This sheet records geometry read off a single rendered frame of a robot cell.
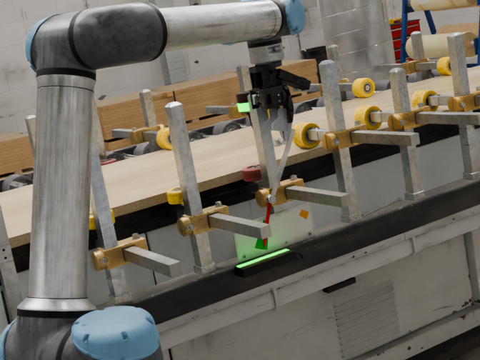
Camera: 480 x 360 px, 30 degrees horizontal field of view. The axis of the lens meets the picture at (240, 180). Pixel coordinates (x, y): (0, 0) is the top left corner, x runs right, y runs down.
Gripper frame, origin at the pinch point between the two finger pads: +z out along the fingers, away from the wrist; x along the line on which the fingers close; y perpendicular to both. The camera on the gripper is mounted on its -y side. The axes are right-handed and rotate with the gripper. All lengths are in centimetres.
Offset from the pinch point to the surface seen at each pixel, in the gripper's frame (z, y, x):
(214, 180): 11.8, 10.5, -25.3
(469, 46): 49, -530, -454
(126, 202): 11.1, 38.0, -27.0
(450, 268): 68, -79, -31
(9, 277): 16, 79, -6
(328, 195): 15.1, 0.2, 14.9
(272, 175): 10.7, 3.0, -5.9
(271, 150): 3.9, 2.1, -5.9
